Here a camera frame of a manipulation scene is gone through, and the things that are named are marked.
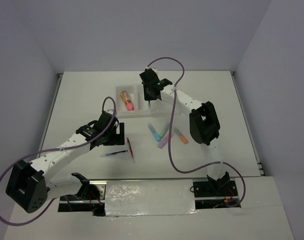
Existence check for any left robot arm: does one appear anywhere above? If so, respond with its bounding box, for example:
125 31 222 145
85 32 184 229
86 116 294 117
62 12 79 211
5 111 125 214

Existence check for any red pen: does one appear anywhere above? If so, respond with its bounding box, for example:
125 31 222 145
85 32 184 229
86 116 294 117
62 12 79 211
126 137 136 163

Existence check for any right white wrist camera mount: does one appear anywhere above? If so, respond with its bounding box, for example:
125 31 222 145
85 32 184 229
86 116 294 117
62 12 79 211
145 66 158 74

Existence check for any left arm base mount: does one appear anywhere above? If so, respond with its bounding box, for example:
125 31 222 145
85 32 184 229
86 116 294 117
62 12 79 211
58 180 107 217

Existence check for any orange highlighter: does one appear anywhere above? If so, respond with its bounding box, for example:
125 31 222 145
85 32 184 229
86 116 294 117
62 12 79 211
174 127 188 144

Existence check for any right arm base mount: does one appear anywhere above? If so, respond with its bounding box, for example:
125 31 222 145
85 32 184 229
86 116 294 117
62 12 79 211
189 180 239 210

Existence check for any white three-compartment tray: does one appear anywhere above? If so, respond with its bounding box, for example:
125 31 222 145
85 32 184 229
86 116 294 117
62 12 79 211
115 84 172 119

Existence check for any green highlighter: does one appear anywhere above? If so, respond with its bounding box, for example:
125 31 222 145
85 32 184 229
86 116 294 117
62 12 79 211
159 122 170 139

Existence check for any silver tape sheet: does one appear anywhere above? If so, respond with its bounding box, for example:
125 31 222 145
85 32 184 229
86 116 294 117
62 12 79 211
105 179 197 217

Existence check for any blue highlighter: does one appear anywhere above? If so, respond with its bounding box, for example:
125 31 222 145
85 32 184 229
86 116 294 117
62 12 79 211
147 123 161 142

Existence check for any purple highlighter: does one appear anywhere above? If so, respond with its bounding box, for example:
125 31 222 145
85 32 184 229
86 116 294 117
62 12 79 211
157 133 174 149

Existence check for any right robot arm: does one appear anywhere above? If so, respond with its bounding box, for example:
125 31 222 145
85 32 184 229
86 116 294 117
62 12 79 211
139 67 225 174

